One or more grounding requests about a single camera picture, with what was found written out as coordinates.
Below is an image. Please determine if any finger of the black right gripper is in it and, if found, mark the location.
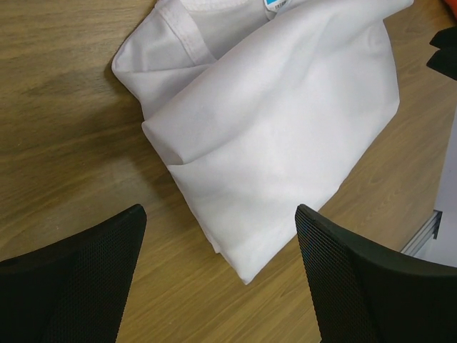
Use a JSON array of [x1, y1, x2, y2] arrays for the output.
[[430, 28, 457, 49], [426, 48, 457, 81]]

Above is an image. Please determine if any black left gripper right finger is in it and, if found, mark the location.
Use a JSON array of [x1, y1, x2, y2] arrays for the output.
[[295, 204, 456, 342]]

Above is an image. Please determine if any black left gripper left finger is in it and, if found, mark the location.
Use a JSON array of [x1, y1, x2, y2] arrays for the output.
[[1, 204, 147, 342]]

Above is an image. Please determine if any white t-shirt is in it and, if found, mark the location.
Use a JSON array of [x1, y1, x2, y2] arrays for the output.
[[111, 1, 410, 283]]

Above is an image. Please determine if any aluminium front rail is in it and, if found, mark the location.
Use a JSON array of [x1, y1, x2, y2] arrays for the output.
[[401, 210, 442, 257]]

